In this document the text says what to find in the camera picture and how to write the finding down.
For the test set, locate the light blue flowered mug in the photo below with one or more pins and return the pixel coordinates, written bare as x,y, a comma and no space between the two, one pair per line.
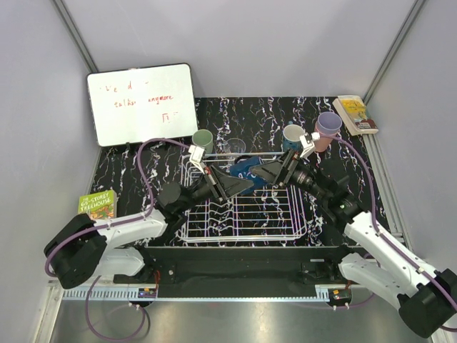
291,138

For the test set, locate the white wire dish rack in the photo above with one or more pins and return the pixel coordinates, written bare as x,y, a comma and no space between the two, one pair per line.
268,214

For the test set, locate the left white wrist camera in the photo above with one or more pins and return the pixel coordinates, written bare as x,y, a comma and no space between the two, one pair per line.
196,156

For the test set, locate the clear glass cup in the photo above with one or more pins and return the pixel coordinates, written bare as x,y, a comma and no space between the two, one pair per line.
234,146

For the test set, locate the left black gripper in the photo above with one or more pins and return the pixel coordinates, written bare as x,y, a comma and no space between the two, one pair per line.
223,186

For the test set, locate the yellow paperback book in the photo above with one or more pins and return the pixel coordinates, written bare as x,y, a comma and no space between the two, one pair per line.
354,115

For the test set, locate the dark blue ceramic mug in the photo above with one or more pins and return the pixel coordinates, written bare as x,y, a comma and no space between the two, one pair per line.
241,169

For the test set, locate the pink plastic cup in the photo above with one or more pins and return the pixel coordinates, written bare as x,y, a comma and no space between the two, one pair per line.
325,140

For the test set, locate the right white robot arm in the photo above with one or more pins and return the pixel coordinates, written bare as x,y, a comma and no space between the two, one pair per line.
424,297

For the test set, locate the white whiteboard with red writing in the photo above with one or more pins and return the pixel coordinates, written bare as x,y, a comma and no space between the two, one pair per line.
136,105

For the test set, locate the green plastic cup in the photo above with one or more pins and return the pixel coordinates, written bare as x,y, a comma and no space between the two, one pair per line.
204,139

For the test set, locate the lilac plastic cup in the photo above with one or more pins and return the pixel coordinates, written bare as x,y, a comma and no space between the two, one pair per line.
328,123

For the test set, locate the grey slotted cable duct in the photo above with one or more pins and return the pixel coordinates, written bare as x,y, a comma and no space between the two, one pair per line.
128,292

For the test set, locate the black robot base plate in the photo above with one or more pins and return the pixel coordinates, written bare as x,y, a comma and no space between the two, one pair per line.
176,265

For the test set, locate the green Treehouse book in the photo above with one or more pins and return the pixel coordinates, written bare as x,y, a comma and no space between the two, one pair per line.
101,205

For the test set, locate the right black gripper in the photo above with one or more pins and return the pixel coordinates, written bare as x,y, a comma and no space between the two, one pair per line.
280,172

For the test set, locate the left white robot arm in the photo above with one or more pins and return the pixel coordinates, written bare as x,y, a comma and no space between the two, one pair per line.
85,248

